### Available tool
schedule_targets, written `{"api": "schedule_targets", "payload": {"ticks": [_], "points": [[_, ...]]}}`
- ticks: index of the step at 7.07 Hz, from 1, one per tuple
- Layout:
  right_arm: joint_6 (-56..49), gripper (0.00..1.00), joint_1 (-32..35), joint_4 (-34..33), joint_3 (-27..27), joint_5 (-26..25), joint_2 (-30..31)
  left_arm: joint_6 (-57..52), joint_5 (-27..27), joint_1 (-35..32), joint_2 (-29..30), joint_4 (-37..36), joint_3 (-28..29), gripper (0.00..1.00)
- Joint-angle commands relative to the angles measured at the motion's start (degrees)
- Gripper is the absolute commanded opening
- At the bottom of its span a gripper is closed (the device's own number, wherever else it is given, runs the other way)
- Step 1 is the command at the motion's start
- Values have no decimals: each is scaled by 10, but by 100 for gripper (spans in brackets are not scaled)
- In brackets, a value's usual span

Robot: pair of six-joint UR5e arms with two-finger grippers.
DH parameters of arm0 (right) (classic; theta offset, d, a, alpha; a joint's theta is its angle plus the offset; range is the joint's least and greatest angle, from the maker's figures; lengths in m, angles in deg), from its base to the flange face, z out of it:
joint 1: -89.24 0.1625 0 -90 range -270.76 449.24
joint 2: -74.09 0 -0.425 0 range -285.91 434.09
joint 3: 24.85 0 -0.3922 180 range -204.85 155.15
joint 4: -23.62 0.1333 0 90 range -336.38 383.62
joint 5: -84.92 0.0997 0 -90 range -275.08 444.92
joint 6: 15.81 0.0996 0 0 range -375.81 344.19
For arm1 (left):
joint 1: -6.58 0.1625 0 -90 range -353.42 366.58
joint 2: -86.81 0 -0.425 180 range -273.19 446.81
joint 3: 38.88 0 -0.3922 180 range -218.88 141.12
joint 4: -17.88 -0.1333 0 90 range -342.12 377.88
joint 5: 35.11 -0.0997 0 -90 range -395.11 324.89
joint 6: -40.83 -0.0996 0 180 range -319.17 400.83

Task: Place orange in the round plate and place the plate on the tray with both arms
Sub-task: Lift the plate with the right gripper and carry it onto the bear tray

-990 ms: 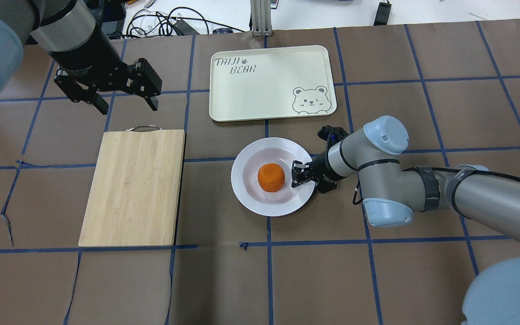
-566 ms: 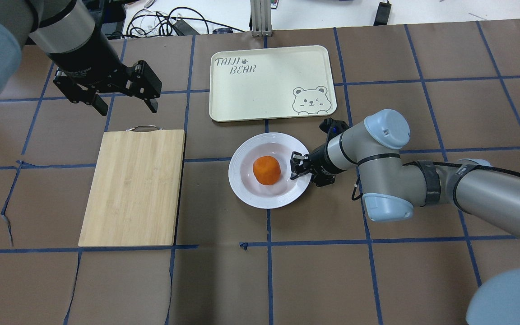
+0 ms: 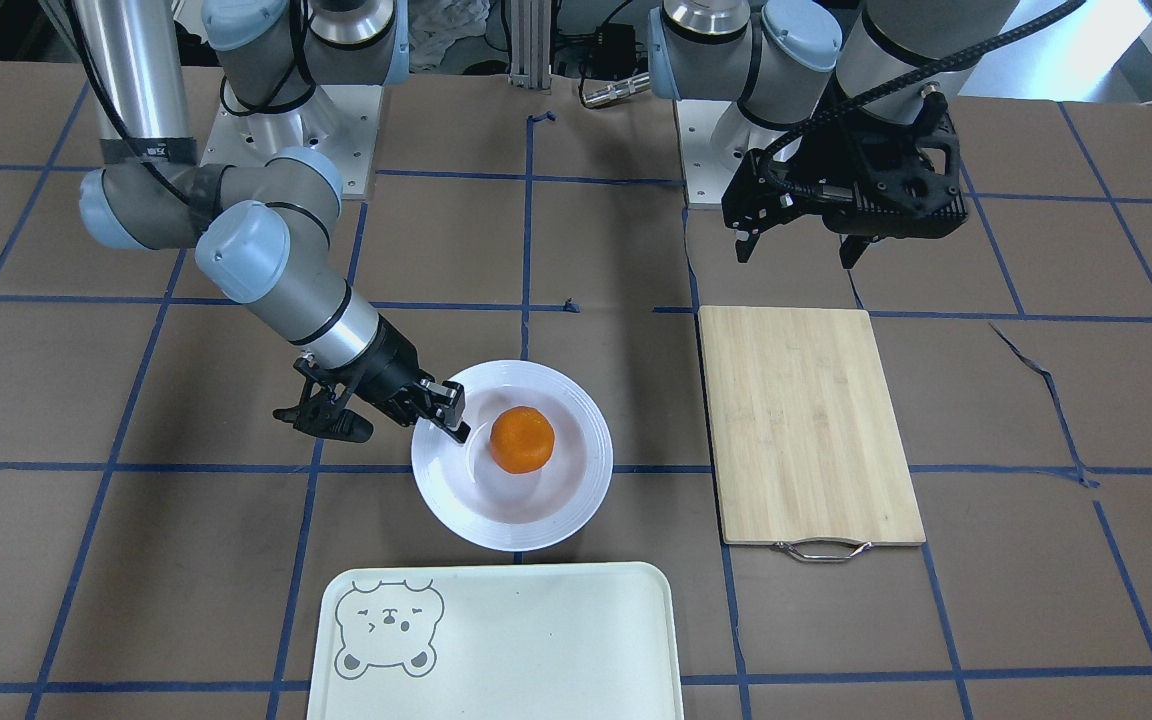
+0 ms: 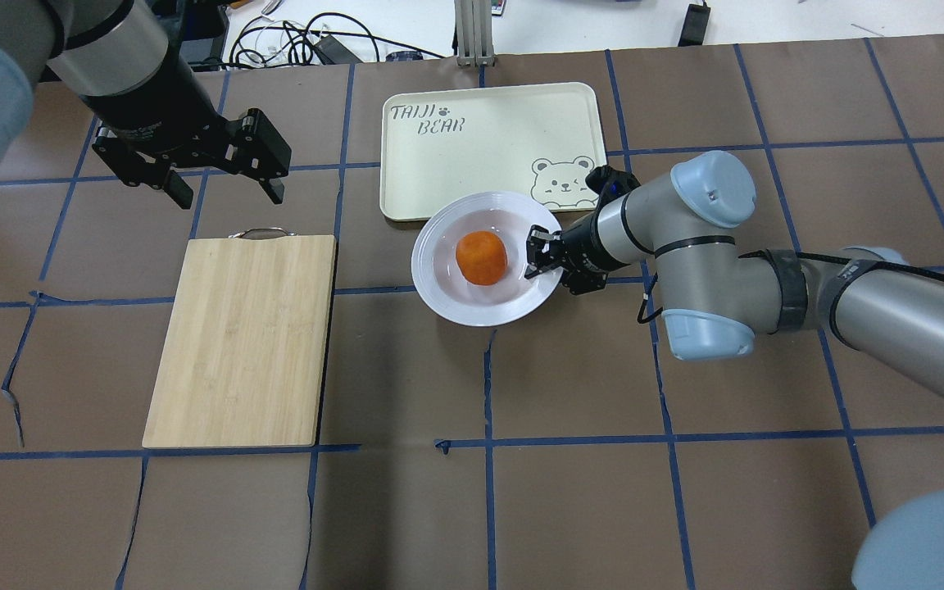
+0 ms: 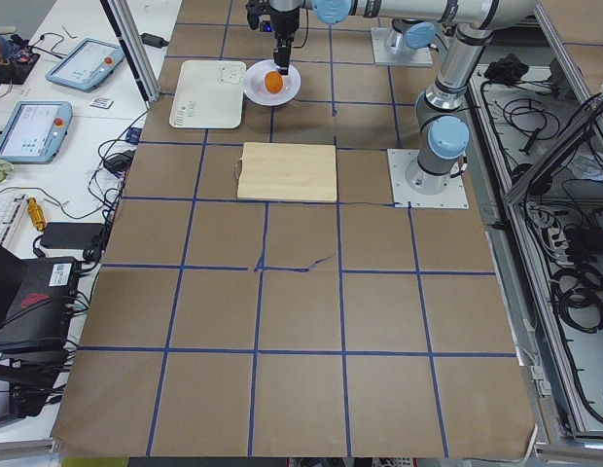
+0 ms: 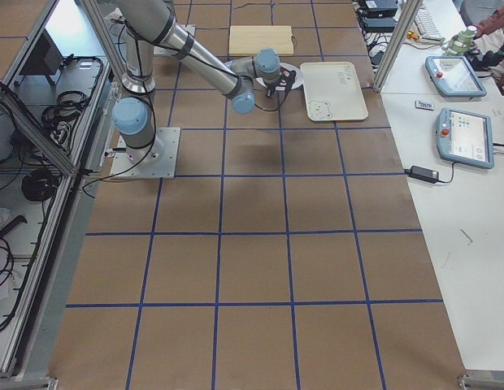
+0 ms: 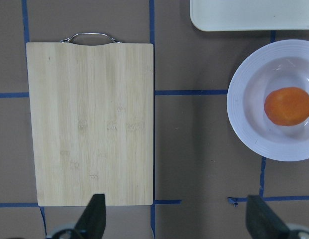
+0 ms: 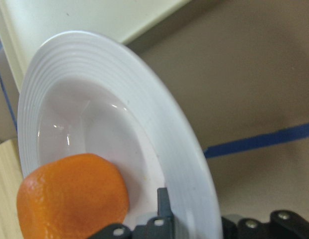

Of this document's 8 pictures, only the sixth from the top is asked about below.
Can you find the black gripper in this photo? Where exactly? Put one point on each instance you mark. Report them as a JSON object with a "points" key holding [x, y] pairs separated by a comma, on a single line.
{"points": [[270, 87]]}

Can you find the white ribbed plate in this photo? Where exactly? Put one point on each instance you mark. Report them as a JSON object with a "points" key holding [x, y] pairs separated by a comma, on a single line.
{"points": [[286, 68]]}

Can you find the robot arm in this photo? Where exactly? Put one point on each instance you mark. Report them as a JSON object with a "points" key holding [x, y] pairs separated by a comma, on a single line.
{"points": [[152, 24]]}

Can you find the cream bear tray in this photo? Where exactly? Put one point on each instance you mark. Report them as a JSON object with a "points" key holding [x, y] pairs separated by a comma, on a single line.
{"points": [[332, 92]]}

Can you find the bamboo cutting board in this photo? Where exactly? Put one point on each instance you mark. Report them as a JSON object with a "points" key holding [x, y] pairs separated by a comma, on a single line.
{"points": [[245, 40]]}

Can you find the gold metal cylinder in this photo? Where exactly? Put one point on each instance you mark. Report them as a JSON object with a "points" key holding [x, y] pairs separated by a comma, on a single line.
{"points": [[412, 36]]}

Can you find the white keyboard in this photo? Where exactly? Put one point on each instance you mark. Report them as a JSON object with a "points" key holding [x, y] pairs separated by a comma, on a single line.
{"points": [[424, 22]]}

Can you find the upper teach pendant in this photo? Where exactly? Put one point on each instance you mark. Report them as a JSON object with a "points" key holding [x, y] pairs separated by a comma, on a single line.
{"points": [[453, 77]]}

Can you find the teach pendant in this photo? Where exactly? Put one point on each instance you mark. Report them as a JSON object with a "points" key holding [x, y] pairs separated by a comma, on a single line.
{"points": [[465, 137], [453, 77]]}

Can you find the black power adapter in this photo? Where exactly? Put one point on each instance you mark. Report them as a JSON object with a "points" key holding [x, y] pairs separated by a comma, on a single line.
{"points": [[423, 174]]}

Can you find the lower teach pendant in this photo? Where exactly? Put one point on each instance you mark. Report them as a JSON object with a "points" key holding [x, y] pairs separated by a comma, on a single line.
{"points": [[465, 137]]}

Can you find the aluminium frame post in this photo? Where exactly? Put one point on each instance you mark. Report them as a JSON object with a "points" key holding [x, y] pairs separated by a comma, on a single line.
{"points": [[405, 20]]}

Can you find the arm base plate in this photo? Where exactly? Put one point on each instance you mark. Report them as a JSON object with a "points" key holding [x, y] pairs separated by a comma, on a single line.
{"points": [[156, 162]]}

